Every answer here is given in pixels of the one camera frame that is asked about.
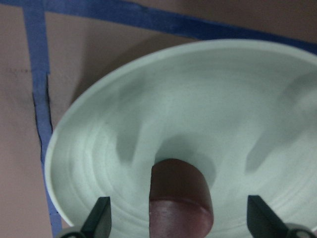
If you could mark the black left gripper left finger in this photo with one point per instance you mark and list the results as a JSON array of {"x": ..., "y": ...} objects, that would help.
[{"x": 97, "y": 224}]

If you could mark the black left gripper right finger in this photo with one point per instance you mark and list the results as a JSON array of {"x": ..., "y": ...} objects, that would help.
[{"x": 262, "y": 222}]

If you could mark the brown steamed bun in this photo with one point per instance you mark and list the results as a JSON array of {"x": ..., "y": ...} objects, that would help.
[{"x": 179, "y": 202}]

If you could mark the pale green round plate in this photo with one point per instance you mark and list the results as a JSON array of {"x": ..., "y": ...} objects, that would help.
[{"x": 243, "y": 112}]

